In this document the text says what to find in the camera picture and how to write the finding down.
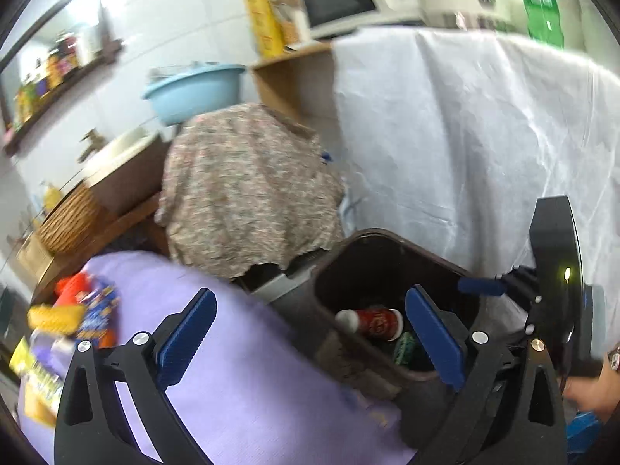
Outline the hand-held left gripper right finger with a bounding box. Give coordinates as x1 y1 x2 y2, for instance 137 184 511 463
404 285 567 465

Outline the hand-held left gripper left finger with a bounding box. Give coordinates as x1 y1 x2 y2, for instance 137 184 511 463
54 287 219 465

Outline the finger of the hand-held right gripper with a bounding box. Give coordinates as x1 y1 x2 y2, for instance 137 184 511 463
458 271 521 298

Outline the blue snack packet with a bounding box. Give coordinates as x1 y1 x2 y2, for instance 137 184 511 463
77 283 122 347

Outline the brown plastic trash bin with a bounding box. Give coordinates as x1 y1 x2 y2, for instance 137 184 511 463
312 229 529 451

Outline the person's right hand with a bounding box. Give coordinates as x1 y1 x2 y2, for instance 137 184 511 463
564 373 613 424

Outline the green snack packet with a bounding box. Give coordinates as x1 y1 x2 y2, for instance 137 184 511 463
393 332 428 368

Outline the red paper cup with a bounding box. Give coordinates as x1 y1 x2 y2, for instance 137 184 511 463
335 305 404 341

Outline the purple floral tablecloth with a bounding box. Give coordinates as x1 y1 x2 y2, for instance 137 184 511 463
17 251 417 465

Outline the red snack packet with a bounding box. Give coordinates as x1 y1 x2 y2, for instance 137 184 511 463
53 274 98 311

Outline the wooden counter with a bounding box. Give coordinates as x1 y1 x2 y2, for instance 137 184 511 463
19 194 170 301

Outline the yellow snack packet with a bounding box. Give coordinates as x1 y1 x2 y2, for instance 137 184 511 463
26 303 81 332

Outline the white cloth cover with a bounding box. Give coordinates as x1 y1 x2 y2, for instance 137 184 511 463
333 26 620 330

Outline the paisley patterned cloth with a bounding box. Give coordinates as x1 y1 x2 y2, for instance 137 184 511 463
154 103 347 279

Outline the orange yellow packet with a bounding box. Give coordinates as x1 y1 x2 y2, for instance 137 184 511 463
22 368 64 428

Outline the wicker basket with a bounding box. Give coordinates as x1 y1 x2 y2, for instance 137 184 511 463
36 184 105 255

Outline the yellow green packet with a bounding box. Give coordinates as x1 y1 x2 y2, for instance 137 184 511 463
10 336 38 379

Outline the round sink basin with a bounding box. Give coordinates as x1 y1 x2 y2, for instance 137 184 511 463
82 128 168 215

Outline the blue cloth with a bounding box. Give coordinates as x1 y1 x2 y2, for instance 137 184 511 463
567 409 602 456

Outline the yellow liquid bottle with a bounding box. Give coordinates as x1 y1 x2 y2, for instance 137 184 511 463
41 181 64 214

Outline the brass faucet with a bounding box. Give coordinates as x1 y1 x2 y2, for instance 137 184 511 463
77 128 110 163

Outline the light blue plastic basin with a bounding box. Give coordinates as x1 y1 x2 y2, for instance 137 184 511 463
141 62 247 127

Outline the green plastic bottle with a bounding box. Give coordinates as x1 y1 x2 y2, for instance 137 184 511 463
517 0 567 49

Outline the wooden cabinet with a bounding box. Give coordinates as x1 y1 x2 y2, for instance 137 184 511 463
249 41 340 131

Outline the row of bottles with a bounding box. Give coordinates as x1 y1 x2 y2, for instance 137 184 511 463
12 29 98 127

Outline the brown paper packet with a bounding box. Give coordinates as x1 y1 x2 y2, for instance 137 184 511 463
271 0 311 47

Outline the yellow box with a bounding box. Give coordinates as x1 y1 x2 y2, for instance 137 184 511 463
241 0 286 58

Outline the dark wooden wall shelf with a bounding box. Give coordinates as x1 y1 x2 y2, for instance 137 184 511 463
2 39 124 156

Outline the wall mirror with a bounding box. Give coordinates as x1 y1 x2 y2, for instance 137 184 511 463
0 0 112 127

